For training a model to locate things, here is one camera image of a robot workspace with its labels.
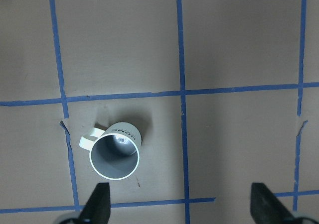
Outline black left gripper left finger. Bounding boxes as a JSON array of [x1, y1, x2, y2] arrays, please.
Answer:
[[78, 183, 111, 224]]

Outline white grey mug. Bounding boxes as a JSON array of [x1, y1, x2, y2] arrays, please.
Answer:
[[79, 122, 142, 181]]

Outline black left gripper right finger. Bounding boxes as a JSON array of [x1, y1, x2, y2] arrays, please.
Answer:
[[250, 182, 295, 224]]

